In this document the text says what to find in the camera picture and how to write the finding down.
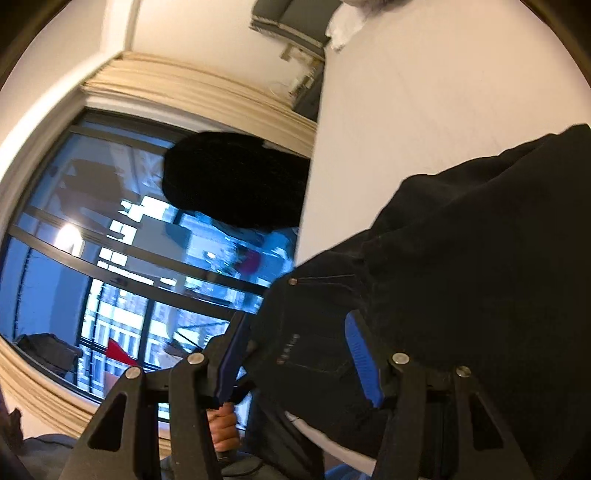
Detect beige curtain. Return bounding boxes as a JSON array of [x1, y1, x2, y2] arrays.
[[82, 52, 317, 157]]

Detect person's left hand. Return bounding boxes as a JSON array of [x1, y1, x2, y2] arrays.
[[206, 403, 240, 453]]

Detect large window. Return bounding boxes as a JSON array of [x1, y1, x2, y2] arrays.
[[1, 109, 297, 400]]

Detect black pants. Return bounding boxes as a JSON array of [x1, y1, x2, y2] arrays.
[[245, 124, 590, 479]]

